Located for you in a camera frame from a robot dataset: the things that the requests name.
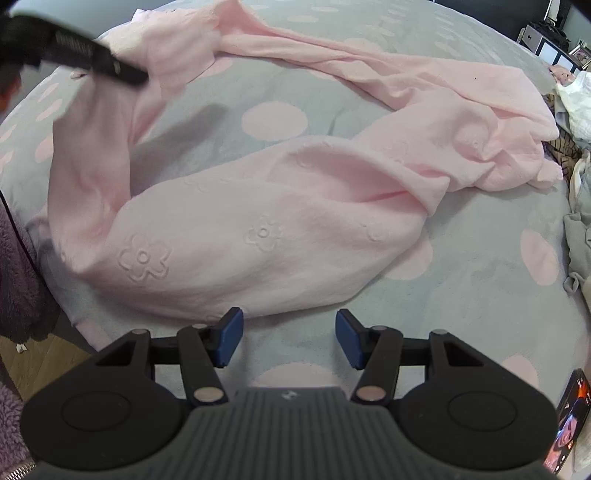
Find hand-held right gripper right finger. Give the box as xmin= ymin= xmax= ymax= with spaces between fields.
xmin=335 ymin=308 xmax=485 ymax=408

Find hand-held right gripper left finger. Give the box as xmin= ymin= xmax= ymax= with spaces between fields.
xmin=95 ymin=307 xmax=245 ymax=408

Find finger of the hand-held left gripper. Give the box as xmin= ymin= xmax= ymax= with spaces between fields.
xmin=54 ymin=28 xmax=150 ymax=87

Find pink flower-embossed garment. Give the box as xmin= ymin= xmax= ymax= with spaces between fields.
xmin=46 ymin=0 xmax=565 ymax=320

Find pile of mixed clothes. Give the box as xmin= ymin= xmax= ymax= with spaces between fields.
xmin=554 ymin=71 xmax=591 ymax=142

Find grey pink-dotted blanket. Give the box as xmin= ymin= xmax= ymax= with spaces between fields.
xmin=0 ymin=0 xmax=591 ymax=398

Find purple fleece robe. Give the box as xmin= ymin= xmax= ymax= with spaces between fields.
xmin=0 ymin=191 xmax=62 ymax=480

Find smartphone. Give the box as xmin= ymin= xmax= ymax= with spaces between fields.
xmin=544 ymin=368 xmax=591 ymax=472

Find grey garment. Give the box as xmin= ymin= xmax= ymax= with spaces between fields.
xmin=562 ymin=213 xmax=591 ymax=317

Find cream garment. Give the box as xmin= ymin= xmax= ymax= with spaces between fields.
xmin=569 ymin=151 xmax=591 ymax=215

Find brown striped garment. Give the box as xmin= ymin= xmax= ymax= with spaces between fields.
xmin=544 ymin=137 xmax=591 ymax=186

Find white bedside shelf unit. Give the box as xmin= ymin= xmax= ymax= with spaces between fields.
xmin=518 ymin=23 xmax=583 ymax=73

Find black bag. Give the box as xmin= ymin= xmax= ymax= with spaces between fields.
xmin=529 ymin=19 xmax=572 ymax=47

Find photo frame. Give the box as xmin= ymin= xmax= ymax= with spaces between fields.
xmin=569 ymin=41 xmax=591 ymax=68

